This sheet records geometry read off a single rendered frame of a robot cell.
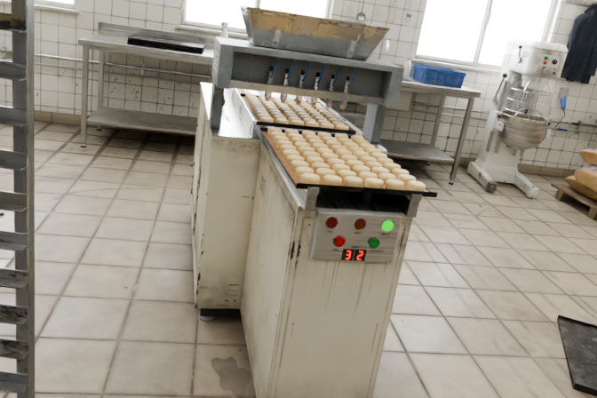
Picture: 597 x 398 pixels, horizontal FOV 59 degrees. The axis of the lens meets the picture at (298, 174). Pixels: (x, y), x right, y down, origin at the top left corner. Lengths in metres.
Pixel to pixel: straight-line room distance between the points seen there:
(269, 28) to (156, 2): 3.21
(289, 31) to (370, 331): 1.11
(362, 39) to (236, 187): 0.75
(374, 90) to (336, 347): 1.06
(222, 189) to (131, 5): 3.34
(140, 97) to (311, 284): 3.99
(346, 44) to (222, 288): 1.12
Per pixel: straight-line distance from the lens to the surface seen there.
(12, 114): 1.19
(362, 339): 1.67
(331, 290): 1.54
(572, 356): 2.84
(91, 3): 5.27
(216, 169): 2.06
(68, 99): 5.42
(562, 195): 5.52
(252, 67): 2.07
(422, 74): 5.03
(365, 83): 2.18
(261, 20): 2.02
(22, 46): 1.16
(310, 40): 2.08
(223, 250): 2.19
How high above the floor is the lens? 1.33
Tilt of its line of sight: 17 degrees down
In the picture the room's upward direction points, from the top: 9 degrees clockwise
